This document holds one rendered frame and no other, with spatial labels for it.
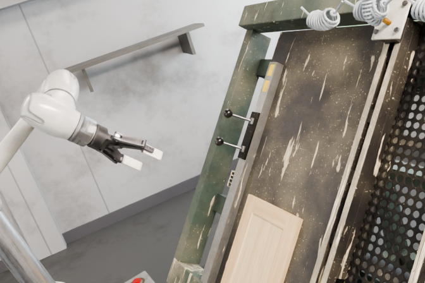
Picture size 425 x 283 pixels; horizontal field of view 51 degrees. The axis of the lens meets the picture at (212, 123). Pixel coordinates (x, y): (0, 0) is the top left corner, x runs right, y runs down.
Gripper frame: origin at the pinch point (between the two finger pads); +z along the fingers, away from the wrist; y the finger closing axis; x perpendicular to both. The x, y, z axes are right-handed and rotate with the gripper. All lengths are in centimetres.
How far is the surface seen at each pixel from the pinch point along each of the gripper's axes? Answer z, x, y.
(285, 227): 50, -8, 13
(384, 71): 39, 29, 61
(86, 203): 83, 78, -315
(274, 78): 40, 53, 9
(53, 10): -31, 208, -232
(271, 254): 52, -15, 5
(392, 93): 41, 22, 61
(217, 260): 53, -15, -27
